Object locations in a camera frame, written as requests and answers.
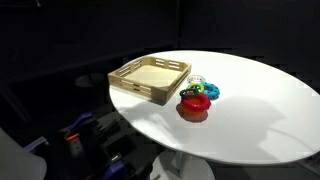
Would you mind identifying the blue toy ring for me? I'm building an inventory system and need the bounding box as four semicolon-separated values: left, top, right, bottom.
202;81;221;100

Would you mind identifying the light wooden slatted tray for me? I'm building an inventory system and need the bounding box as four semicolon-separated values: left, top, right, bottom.
107;55;193;106

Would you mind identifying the red bowl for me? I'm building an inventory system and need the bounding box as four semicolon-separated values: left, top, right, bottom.
176;103;210;123

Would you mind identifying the black equipment pile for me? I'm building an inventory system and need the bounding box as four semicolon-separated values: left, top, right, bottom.
49;111;154;180

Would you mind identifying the orange clip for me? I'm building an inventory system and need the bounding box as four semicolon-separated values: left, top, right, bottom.
64;132;81;143

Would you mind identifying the grey white chair back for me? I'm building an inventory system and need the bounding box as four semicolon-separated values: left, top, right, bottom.
0;128;48;180

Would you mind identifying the dark green toy ring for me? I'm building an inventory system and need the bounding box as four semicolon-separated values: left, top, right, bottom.
179;87;200;99

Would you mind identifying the white round table pedestal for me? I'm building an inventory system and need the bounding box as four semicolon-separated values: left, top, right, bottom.
149;149;216;180

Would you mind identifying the purple clamp handle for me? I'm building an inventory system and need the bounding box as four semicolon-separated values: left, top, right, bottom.
101;159;129;180
23;135;49;153
69;112;94;132

